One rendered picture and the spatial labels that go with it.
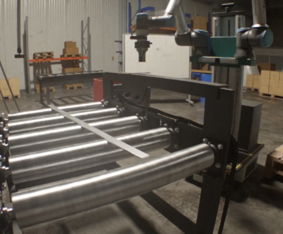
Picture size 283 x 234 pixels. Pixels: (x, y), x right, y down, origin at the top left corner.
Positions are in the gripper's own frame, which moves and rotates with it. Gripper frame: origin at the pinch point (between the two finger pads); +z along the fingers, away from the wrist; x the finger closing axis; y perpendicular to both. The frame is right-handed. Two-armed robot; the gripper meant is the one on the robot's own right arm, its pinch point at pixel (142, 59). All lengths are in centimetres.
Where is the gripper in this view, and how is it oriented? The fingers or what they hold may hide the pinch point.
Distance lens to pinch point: 163.6
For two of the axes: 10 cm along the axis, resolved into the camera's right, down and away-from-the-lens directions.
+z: 0.0, 9.7, 2.5
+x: -5.4, -2.1, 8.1
